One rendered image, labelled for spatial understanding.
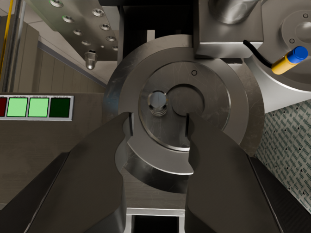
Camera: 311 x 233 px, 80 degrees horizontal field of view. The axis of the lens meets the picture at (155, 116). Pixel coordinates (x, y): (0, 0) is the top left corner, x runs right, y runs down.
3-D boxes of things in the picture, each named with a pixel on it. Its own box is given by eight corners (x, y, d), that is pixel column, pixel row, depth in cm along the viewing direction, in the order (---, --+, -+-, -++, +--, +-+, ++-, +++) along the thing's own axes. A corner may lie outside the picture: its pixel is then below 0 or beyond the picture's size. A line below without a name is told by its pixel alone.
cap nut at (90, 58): (95, 51, 52) (94, 67, 51) (99, 58, 55) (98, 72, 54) (82, 51, 52) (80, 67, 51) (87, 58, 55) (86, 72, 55)
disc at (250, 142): (259, 33, 18) (271, 196, 16) (257, 36, 18) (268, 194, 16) (106, 33, 18) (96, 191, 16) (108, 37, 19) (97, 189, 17)
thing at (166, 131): (242, 140, 14) (147, 159, 14) (233, 140, 16) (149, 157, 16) (218, 51, 16) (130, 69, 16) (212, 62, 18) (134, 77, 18)
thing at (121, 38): (129, -89, 21) (122, 64, 18) (146, 33, 45) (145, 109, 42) (125, -89, 21) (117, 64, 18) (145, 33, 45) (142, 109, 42)
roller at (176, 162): (245, 45, 17) (253, 176, 15) (195, 106, 43) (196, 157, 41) (121, 46, 18) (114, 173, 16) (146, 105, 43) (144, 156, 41)
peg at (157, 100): (170, 107, 12) (149, 112, 12) (169, 115, 15) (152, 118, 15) (165, 87, 12) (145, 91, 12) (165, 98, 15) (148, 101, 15)
